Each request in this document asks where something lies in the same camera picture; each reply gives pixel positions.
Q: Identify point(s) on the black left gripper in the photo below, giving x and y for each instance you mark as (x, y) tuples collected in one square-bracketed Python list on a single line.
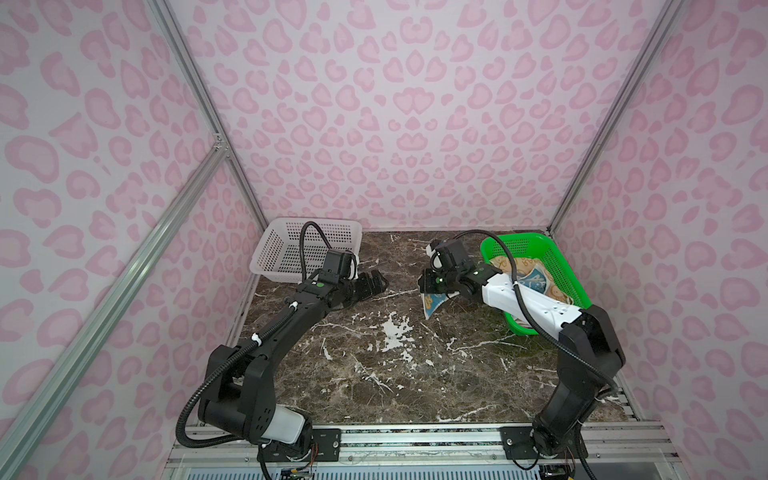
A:
[(378, 286)]

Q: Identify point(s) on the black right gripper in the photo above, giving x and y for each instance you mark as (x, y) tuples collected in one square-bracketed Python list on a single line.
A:
[(427, 285)]

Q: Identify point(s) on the blue bunny pattern towel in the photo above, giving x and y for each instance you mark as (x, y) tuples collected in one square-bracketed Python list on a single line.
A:
[(432, 301)]

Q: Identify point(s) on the white plastic basket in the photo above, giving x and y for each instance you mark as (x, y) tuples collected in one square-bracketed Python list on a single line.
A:
[(277, 256)]

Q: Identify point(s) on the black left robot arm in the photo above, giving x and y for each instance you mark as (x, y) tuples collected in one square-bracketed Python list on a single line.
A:
[(237, 399)]

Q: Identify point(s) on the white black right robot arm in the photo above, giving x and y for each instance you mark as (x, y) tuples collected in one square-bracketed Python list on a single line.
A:
[(589, 352)]

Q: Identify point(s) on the brown pattern towel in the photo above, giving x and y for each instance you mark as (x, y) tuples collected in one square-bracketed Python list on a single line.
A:
[(533, 274)]

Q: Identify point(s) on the green plastic basket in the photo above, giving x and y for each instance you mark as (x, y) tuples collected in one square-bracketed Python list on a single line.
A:
[(535, 246)]

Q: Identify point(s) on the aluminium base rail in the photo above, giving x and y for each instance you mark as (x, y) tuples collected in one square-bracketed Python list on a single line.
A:
[(618, 450)]

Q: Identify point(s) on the aluminium frame corner post left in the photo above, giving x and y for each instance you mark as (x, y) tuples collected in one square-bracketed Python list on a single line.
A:
[(181, 52)]

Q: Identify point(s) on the aluminium frame corner post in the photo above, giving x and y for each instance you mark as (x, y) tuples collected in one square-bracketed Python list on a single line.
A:
[(181, 52), (658, 35)]

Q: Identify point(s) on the aluminium frame corner post right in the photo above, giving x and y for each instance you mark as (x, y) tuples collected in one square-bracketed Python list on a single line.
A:
[(658, 35)]

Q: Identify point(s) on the aluminium diagonal frame bar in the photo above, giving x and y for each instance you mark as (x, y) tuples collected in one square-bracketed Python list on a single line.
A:
[(39, 413)]

